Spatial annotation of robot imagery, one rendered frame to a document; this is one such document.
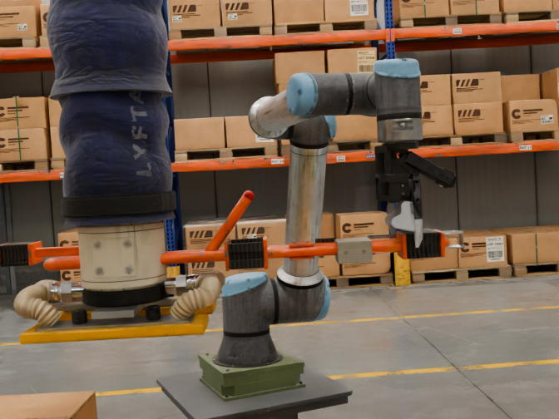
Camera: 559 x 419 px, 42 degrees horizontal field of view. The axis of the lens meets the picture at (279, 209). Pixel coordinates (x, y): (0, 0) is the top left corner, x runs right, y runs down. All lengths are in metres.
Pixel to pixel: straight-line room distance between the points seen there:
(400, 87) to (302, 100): 0.21
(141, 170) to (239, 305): 0.99
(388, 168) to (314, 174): 0.71
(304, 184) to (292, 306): 0.41
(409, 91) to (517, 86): 8.34
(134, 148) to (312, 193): 0.89
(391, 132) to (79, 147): 0.60
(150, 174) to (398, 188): 0.49
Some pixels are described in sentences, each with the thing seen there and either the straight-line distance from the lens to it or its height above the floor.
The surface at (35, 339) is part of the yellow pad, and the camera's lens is 1.44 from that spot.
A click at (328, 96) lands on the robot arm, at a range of 1.55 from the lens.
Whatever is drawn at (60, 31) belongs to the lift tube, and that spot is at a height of 1.72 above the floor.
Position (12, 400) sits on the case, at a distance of 1.82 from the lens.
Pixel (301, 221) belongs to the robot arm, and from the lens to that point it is 2.23.
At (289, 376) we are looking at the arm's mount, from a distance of 2.35.
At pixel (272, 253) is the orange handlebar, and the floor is 1.27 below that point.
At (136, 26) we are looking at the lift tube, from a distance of 1.44.
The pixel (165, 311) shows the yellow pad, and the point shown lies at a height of 1.15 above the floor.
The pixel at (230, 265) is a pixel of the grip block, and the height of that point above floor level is 1.25.
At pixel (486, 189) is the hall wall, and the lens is 10.48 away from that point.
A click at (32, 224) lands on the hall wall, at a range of 10.38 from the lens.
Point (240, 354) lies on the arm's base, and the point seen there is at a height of 0.87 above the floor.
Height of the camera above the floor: 1.43
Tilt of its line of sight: 3 degrees down
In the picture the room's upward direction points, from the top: 3 degrees counter-clockwise
